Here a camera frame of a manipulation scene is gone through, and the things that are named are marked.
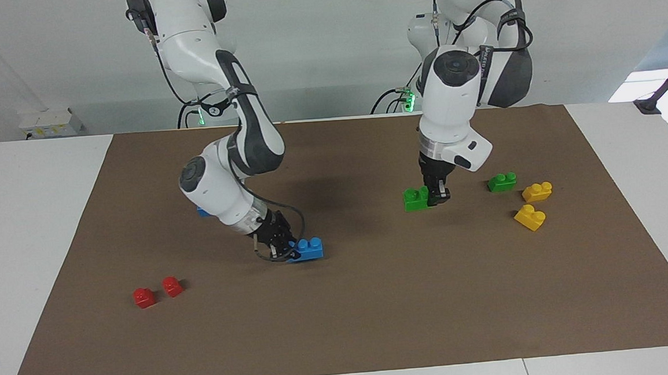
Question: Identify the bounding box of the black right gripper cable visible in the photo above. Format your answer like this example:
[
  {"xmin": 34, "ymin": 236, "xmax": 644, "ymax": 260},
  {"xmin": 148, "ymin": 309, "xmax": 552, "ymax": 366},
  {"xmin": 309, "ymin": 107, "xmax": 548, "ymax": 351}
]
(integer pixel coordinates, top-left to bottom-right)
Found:
[{"xmin": 241, "ymin": 178, "xmax": 309, "ymax": 265}]

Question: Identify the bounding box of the black right base cable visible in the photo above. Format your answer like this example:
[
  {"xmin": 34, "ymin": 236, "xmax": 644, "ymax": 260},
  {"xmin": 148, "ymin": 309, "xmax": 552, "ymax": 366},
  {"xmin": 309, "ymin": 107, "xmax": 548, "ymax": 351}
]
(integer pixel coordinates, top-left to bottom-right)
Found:
[{"xmin": 176, "ymin": 101, "xmax": 203, "ymax": 130}]

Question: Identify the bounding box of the brown paper table mat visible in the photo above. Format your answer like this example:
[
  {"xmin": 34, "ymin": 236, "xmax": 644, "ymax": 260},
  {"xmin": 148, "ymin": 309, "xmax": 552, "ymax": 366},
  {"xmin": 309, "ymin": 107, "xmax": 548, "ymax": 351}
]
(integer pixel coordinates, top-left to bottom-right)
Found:
[{"xmin": 0, "ymin": 96, "xmax": 668, "ymax": 375}]

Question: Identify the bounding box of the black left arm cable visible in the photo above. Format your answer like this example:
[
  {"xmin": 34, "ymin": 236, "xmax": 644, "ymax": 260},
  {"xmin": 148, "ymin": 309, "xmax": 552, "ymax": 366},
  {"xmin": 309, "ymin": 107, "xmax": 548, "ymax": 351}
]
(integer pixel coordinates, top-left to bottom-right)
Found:
[{"xmin": 432, "ymin": 0, "xmax": 535, "ymax": 57}]

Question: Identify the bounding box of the yellow two-stud toy block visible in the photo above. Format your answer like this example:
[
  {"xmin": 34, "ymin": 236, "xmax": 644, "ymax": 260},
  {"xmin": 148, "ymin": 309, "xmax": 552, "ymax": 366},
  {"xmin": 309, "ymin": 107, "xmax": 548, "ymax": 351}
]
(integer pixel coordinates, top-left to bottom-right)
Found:
[
  {"xmin": 521, "ymin": 181, "xmax": 554, "ymax": 203},
  {"xmin": 513, "ymin": 203, "xmax": 547, "ymax": 233}
]

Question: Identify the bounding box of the green two-stud toy block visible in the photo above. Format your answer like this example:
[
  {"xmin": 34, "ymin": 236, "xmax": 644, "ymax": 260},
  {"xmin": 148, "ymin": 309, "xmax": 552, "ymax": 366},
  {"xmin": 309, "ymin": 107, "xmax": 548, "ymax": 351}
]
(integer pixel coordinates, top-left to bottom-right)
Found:
[
  {"xmin": 486, "ymin": 172, "xmax": 518, "ymax": 193},
  {"xmin": 402, "ymin": 186, "xmax": 431, "ymax": 213}
]

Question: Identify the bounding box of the black base cable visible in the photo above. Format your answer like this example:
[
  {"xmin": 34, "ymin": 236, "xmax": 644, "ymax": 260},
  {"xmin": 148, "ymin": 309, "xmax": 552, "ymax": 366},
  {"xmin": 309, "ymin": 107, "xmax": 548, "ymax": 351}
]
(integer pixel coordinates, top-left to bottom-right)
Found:
[
  {"xmin": 176, "ymin": 101, "xmax": 203, "ymax": 130},
  {"xmin": 368, "ymin": 66, "xmax": 425, "ymax": 115}
]

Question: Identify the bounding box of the black left base cable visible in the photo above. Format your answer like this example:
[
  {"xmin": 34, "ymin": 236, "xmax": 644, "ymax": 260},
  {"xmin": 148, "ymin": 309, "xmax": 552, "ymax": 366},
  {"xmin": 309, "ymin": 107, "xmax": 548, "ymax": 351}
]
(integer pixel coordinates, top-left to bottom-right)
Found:
[{"xmin": 368, "ymin": 66, "xmax": 425, "ymax": 115}]

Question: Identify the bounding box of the white power strip box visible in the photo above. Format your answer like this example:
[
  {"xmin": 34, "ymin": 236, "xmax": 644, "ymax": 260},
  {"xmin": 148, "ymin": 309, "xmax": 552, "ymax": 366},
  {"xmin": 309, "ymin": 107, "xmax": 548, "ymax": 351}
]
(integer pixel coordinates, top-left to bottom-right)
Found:
[{"xmin": 18, "ymin": 107, "xmax": 85, "ymax": 139}]

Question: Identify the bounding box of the red one-stud toy block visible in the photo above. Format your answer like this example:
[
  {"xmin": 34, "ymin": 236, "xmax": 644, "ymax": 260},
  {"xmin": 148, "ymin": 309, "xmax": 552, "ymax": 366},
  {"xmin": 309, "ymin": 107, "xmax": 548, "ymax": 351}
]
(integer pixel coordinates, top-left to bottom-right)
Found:
[
  {"xmin": 162, "ymin": 275, "xmax": 185, "ymax": 298},
  {"xmin": 133, "ymin": 286, "xmax": 157, "ymax": 309}
]

